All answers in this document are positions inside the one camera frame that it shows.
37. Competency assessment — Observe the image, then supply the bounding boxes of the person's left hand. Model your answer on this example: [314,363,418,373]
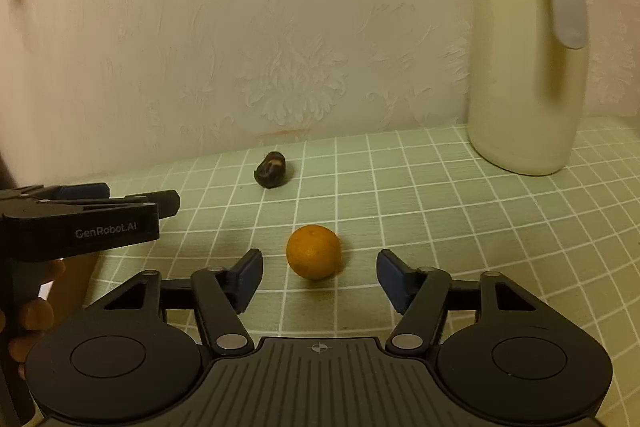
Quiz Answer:
[9,259,67,380]

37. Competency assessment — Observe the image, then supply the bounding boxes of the cream pitcher with grey handle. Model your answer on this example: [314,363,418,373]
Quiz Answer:
[467,0,588,175]

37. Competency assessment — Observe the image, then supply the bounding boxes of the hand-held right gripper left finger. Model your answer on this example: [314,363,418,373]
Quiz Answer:
[85,248,264,358]

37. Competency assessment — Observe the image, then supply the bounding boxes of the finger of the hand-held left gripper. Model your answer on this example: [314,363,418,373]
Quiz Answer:
[0,183,111,206]
[75,190,181,220]

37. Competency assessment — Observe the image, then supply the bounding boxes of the dark chestnut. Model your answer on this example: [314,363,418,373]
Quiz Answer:
[254,151,288,189]

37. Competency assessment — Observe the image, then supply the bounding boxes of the orange tangerine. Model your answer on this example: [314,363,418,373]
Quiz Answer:
[286,224,343,281]

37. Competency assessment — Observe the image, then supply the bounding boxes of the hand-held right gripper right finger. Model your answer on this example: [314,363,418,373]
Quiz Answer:
[376,249,556,356]

